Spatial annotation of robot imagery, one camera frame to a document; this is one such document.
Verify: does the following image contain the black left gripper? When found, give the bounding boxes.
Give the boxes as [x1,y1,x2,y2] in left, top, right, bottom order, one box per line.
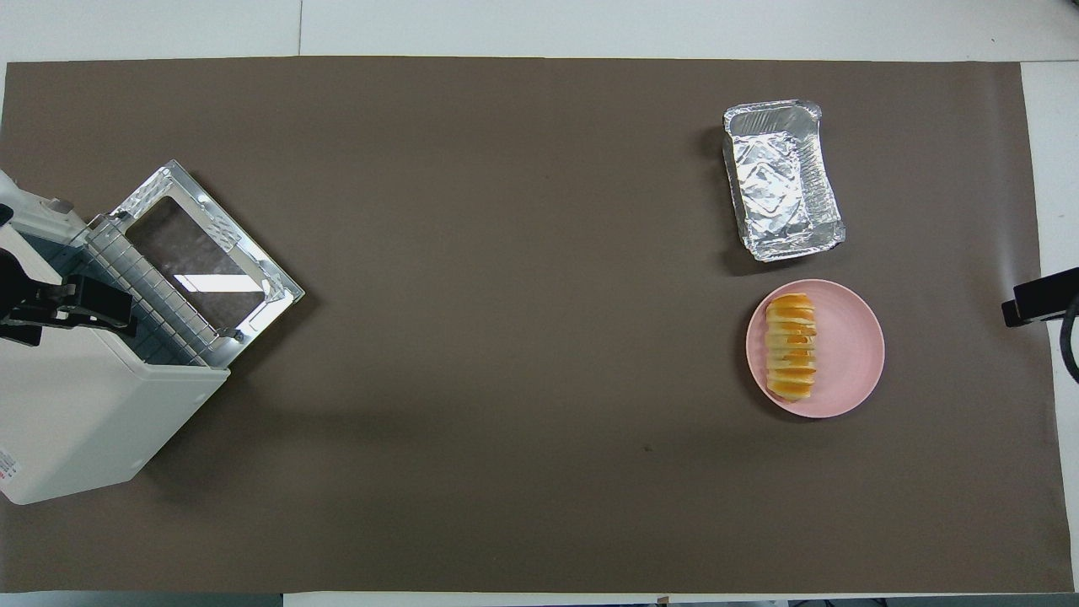
[0,251,138,347]

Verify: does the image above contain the golden ridged bread loaf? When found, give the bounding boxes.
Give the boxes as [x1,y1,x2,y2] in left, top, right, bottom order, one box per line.
[764,293,819,402]

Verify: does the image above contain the aluminium foil tray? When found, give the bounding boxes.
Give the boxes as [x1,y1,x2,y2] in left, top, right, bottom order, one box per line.
[722,99,846,263]

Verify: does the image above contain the cream toaster oven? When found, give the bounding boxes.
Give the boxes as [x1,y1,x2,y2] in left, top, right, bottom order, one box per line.
[0,169,230,507]

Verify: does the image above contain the glass oven door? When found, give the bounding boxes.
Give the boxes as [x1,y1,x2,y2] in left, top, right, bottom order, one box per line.
[108,159,306,346]

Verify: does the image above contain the pink round plate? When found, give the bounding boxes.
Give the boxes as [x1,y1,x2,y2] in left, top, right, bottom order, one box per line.
[745,279,886,419]

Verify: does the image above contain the brown table mat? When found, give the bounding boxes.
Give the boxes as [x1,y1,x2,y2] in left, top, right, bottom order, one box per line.
[0,56,1076,594]

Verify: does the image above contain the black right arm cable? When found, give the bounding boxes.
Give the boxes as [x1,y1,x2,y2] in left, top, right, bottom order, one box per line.
[1059,303,1079,384]

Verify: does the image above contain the metal oven wire rack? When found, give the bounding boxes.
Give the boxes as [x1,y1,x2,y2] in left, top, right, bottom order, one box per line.
[83,214,234,368]

